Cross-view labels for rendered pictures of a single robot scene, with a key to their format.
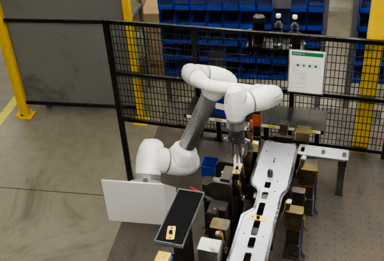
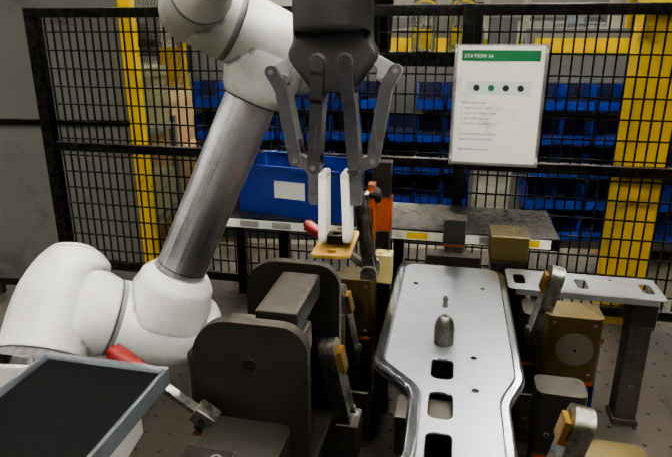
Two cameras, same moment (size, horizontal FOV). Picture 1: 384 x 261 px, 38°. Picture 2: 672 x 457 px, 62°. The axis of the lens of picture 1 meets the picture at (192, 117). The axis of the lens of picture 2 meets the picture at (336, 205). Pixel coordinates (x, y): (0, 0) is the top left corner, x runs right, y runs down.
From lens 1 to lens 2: 223 cm
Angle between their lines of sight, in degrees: 18
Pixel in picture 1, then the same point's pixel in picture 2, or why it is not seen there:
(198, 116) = (212, 161)
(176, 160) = (142, 308)
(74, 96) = not seen: hidden behind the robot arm
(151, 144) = (63, 255)
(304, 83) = (490, 136)
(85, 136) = not seen: hidden behind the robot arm
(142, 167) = (14, 325)
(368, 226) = not seen: outside the picture
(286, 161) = (482, 305)
